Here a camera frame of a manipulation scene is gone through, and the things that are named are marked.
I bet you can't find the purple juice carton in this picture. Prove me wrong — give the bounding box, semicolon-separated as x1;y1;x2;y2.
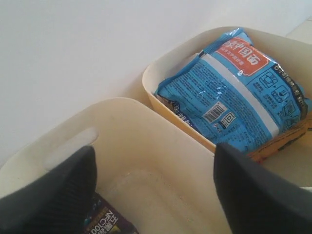
83;193;138;234

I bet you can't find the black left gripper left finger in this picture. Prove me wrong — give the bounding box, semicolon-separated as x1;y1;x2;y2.
0;146;97;234

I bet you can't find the cream bin with circle mark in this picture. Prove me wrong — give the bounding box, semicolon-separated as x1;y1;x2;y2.
142;26;312;152

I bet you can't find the orange instant noodle bag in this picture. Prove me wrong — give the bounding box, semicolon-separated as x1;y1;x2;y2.
248;116;312;163

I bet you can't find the cream bin with square mark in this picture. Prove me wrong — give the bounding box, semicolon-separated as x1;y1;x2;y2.
0;97;231;234

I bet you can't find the blue instant noodle bag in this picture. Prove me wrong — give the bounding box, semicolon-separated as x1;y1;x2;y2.
155;28;312;153

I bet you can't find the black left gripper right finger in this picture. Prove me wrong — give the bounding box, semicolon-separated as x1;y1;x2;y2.
214;143;312;234

